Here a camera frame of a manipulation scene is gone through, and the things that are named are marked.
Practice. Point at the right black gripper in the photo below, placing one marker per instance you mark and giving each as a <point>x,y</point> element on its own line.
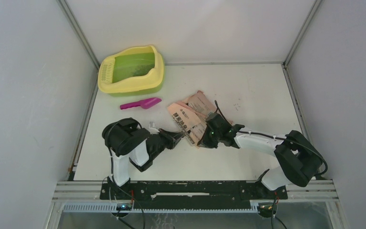
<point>204,142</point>

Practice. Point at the magenta plastic scoop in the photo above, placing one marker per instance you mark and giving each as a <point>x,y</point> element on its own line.
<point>144,103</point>

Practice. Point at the white slotted cable duct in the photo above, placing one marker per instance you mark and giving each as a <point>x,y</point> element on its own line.
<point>249,207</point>

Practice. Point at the pink cat litter bag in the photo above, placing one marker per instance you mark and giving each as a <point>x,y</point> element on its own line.
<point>193,112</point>

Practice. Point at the yellow green litter box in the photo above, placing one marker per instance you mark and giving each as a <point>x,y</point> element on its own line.
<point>134,71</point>

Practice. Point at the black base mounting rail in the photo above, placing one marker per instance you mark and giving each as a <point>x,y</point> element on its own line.
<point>191,193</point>

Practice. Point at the white bag sealing clip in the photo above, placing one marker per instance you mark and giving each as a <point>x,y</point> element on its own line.
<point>186,132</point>

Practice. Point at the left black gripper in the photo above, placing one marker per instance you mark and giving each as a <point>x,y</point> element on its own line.
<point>170,136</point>

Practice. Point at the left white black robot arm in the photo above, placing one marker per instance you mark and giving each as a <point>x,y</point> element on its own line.
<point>129,142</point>

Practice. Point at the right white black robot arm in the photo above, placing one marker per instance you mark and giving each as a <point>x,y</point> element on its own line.
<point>298,159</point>

